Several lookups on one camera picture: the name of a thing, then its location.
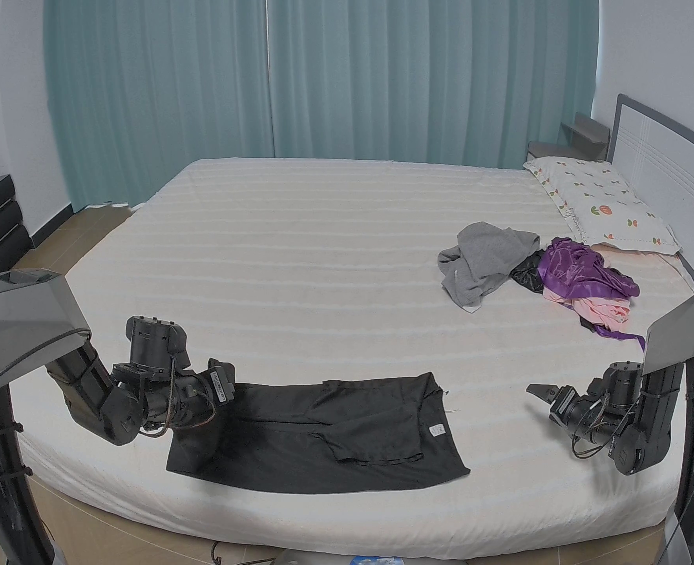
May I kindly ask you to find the black shiny garment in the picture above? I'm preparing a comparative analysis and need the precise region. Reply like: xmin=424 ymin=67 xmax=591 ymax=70
xmin=511 ymin=251 xmax=545 ymax=294

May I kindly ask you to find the white printed pillow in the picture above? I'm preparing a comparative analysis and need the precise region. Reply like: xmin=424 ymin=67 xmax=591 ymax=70
xmin=524 ymin=157 xmax=682 ymax=255

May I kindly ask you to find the black T-shirt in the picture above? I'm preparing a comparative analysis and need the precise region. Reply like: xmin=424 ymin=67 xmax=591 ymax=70
xmin=166 ymin=372 xmax=471 ymax=494

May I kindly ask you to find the pink garment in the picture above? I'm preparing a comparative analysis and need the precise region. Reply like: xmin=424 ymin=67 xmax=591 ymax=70
xmin=542 ymin=289 xmax=633 ymax=331

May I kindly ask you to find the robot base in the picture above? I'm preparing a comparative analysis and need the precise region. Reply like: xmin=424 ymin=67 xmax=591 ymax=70
xmin=276 ymin=548 xmax=407 ymax=565

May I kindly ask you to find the grey bedside table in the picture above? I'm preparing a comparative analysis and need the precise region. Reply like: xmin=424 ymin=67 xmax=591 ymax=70
xmin=526 ymin=112 xmax=611 ymax=162

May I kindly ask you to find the purple satin garment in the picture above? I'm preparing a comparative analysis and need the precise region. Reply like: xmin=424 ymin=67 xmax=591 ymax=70
xmin=538 ymin=237 xmax=647 ymax=352

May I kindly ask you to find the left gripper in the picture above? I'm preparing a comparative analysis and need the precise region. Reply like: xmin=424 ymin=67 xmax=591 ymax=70
xmin=206 ymin=361 xmax=237 ymax=403

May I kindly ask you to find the grey garment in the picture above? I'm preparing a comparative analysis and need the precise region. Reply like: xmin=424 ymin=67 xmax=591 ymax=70
xmin=438 ymin=221 xmax=541 ymax=314

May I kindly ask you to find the bed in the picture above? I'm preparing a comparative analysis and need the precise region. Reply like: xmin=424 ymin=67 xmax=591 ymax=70
xmin=14 ymin=93 xmax=694 ymax=552

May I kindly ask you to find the blue-green curtain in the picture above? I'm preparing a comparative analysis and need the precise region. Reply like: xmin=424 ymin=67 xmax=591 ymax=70
xmin=44 ymin=0 xmax=274 ymax=210
xmin=267 ymin=0 xmax=601 ymax=169

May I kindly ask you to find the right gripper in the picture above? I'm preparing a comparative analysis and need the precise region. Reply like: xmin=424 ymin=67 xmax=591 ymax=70
xmin=526 ymin=384 xmax=595 ymax=437

